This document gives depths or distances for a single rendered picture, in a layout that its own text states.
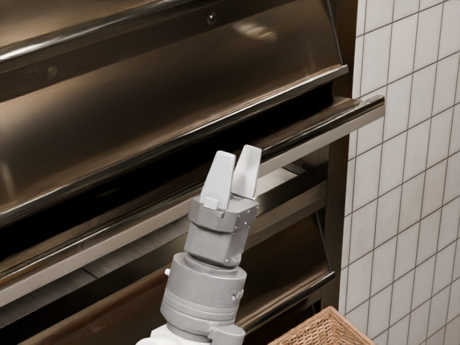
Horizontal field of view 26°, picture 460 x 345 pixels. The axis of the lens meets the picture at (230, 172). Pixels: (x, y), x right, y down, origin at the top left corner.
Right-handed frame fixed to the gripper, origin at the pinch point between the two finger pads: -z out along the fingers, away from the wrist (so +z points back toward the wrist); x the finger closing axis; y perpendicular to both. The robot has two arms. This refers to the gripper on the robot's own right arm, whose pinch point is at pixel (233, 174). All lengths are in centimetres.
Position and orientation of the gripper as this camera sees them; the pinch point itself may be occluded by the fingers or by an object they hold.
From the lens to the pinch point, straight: 114.1
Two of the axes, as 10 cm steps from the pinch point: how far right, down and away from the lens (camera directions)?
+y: -9.2, -2.8, 2.6
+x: -2.9, 0.9, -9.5
